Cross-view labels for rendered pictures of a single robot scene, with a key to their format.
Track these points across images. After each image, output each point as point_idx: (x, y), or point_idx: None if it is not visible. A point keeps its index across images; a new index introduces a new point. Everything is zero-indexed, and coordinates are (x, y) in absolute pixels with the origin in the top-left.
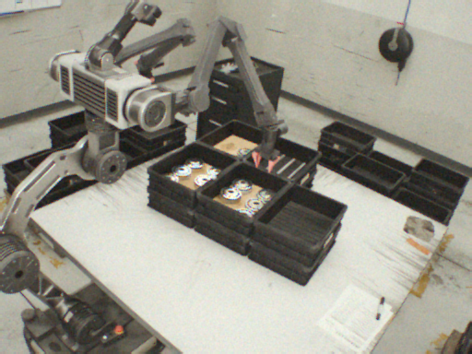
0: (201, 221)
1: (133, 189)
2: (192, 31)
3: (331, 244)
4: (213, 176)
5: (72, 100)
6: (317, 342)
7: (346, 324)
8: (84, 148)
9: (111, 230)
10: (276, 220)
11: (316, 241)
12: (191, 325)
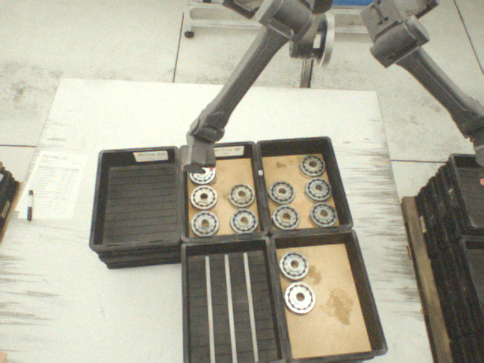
0: None
1: (355, 178)
2: (375, 29)
3: None
4: (281, 206)
5: None
6: (80, 141)
7: (60, 169)
8: (323, 18)
9: (306, 124)
10: (172, 201)
11: (115, 202)
12: (175, 99)
